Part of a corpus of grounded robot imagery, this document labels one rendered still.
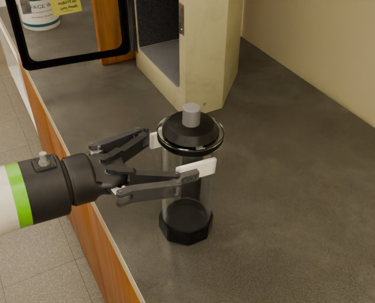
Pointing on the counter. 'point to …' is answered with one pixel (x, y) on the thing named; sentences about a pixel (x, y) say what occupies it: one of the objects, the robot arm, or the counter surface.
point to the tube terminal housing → (201, 55)
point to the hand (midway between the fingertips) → (186, 151)
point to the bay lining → (157, 21)
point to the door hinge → (132, 26)
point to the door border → (71, 56)
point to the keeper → (181, 18)
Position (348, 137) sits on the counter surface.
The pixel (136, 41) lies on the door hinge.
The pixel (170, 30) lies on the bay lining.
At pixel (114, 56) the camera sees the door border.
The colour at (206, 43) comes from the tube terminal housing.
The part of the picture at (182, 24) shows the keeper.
